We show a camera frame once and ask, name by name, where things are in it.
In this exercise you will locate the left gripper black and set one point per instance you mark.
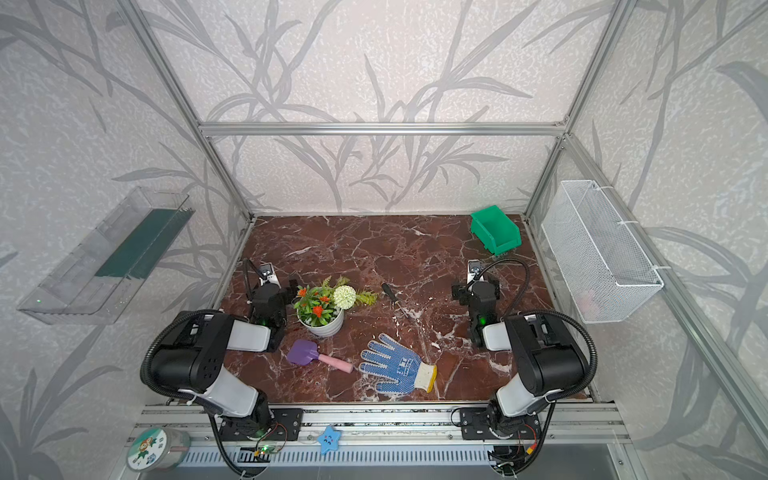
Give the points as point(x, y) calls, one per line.
point(264, 294)

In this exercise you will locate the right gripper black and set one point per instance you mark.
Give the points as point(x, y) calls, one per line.
point(480, 291)

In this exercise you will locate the green plastic bin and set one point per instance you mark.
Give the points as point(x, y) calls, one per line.
point(497, 232)

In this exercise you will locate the black yellow screwdriver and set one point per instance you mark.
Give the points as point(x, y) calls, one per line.
point(394, 300)

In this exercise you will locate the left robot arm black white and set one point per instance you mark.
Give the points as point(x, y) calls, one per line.
point(186, 360)

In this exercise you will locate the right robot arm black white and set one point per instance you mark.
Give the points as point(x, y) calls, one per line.
point(554, 355)

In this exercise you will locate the white pot with flowers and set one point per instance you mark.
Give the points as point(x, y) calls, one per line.
point(322, 308)

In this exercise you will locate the purple pink toy shovel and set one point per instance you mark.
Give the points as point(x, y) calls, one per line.
point(303, 352)

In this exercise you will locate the blue dotted work glove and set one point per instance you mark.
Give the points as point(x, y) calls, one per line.
point(398, 369)

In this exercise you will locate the blue star toy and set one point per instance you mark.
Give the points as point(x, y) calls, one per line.
point(329, 440)

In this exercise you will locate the roll of tape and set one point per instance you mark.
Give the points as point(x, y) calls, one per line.
point(158, 449)

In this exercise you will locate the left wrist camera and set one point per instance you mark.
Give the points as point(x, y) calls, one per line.
point(267, 274)

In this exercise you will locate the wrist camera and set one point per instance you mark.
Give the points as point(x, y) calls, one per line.
point(475, 270)
point(267, 274)

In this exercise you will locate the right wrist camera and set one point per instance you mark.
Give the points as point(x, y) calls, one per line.
point(475, 270)

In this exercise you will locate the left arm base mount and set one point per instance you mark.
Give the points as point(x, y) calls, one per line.
point(280, 424)

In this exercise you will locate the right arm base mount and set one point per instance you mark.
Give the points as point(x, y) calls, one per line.
point(485, 423)

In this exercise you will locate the white wire mesh basket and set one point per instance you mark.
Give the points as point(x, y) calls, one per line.
point(606, 271)

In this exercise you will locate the aluminium front rail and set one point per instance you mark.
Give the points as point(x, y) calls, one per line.
point(394, 423)

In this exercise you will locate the clear plastic wall shelf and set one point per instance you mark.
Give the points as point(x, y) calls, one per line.
point(95, 283)

